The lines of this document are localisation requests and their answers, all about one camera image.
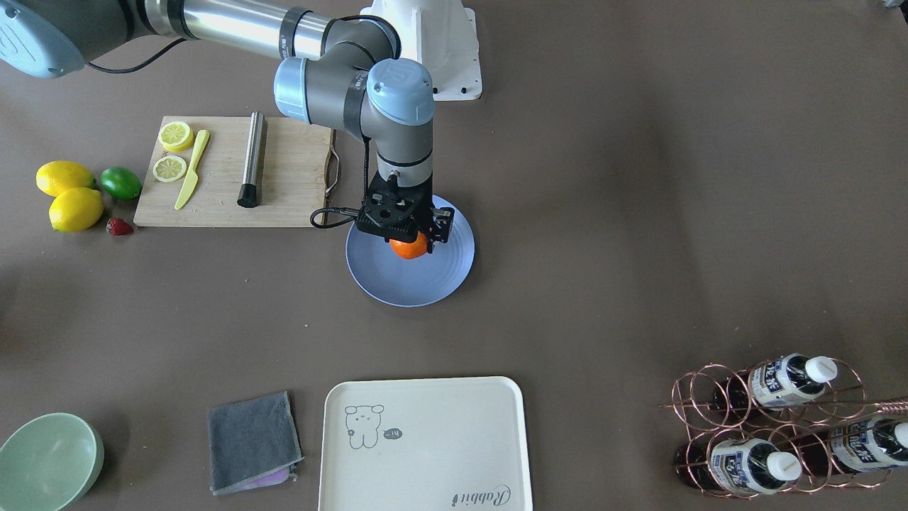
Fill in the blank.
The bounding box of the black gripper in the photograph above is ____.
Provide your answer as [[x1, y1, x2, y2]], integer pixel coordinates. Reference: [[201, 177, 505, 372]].
[[355, 174, 455, 243]]

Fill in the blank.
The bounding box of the orange fruit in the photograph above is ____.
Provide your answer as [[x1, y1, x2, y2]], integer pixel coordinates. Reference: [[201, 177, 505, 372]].
[[389, 232, 431, 260]]

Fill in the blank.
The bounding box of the blue plate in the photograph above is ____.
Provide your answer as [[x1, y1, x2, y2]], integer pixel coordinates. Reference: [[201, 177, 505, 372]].
[[345, 195, 475, 307]]

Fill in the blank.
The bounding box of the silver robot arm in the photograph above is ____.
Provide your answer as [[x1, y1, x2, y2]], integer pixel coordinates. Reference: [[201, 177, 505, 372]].
[[1, 1, 455, 246]]

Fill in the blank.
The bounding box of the wooden cutting board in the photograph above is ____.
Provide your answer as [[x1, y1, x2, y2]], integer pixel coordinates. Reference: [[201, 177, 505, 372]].
[[134, 116, 335, 229]]

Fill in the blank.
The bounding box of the yellow plastic knife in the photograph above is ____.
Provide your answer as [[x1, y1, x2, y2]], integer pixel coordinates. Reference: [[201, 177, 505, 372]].
[[173, 129, 211, 210]]

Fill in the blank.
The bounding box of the cream rabbit tray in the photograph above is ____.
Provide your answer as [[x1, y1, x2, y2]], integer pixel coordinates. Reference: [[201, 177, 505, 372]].
[[318, 376, 534, 510]]

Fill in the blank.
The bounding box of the lemon slice lower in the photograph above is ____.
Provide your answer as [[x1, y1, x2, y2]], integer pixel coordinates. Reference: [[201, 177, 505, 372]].
[[157, 121, 195, 153]]

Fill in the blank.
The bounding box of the lemon slice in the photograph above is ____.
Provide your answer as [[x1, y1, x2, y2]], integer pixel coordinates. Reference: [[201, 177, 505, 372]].
[[150, 155, 188, 183], [157, 121, 195, 153]]

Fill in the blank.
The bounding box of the lemon slice upper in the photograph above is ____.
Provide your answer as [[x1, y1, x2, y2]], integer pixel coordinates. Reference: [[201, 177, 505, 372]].
[[150, 155, 188, 183]]

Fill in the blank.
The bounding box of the grey folded cloth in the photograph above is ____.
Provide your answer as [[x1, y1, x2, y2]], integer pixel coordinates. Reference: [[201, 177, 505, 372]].
[[206, 391, 304, 497]]

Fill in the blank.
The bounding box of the green lime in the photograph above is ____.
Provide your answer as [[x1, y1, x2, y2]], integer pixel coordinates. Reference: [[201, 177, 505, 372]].
[[99, 166, 143, 200]]

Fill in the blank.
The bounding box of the red strawberry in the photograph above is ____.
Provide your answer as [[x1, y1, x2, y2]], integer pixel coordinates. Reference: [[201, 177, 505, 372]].
[[105, 217, 134, 236]]

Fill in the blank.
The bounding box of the yellow lemon upper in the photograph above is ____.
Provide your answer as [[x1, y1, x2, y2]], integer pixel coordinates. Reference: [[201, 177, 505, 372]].
[[48, 187, 104, 232]]

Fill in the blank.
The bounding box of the yellow lemon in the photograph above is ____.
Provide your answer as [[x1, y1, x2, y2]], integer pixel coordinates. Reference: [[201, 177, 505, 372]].
[[48, 187, 104, 232], [35, 160, 95, 197]]

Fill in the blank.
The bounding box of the yellow lemon lower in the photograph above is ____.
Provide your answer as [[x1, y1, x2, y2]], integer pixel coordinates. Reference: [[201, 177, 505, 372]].
[[35, 160, 95, 197]]

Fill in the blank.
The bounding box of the tea bottle middle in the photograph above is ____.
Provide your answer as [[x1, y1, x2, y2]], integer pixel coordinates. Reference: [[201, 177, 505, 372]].
[[708, 353, 838, 419]]

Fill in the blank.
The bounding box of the tea bottle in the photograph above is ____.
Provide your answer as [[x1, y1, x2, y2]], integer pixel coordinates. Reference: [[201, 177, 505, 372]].
[[674, 439, 803, 498], [829, 415, 907, 473], [708, 353, 838, 419]]

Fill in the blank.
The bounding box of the green bowl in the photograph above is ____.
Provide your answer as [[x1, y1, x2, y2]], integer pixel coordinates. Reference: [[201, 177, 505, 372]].
[[1, 413, 105, 510]]

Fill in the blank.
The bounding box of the tea bottle front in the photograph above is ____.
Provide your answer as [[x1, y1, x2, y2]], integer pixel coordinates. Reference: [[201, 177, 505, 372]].
[[674, 439, 803, 498]]

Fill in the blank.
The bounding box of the tea bottle back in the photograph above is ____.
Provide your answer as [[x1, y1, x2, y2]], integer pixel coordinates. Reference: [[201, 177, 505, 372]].
[[829, 415, 907, 473]]

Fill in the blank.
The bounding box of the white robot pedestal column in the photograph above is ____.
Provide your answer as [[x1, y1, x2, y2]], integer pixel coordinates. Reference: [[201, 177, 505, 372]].
[[360, 1, 483, 101]]

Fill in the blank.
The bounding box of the copper wire bottle rack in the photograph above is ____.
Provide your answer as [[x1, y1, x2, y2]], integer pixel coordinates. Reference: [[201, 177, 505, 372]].
[[669, 356, 906, 499]]

